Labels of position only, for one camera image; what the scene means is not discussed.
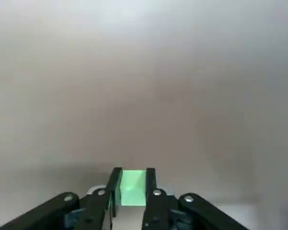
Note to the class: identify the green magnetic cube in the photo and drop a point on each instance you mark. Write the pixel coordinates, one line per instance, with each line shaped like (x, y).
(133, 187)

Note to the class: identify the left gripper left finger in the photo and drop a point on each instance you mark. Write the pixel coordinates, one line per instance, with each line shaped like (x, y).
(93, 208)

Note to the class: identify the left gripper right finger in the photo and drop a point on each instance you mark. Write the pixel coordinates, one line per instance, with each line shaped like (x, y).
(158, 210)

